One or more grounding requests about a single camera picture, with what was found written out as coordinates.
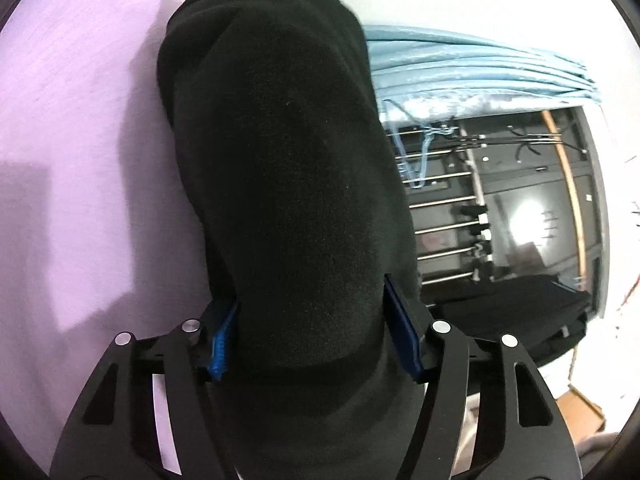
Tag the metal window railing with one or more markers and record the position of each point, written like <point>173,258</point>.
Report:
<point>440,230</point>

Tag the purple bed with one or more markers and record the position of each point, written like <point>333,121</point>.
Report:
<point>75,110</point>

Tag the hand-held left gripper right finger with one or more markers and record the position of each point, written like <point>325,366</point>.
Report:
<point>405,340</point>

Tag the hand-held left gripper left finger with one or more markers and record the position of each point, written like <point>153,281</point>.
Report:
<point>222,350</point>

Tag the dark cloth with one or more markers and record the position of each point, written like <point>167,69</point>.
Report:
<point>500,310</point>

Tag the blue clothes hanger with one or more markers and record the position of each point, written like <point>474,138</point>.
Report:
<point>424,160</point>

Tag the wooden pole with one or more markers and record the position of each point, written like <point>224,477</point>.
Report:
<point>565,175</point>

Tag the light blue curtain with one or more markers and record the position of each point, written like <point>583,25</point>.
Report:
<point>475,60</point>

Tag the cardboard box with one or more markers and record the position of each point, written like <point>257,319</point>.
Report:
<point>580,410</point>

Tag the black fleece jacket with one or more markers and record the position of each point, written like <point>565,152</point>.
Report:
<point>290,160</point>

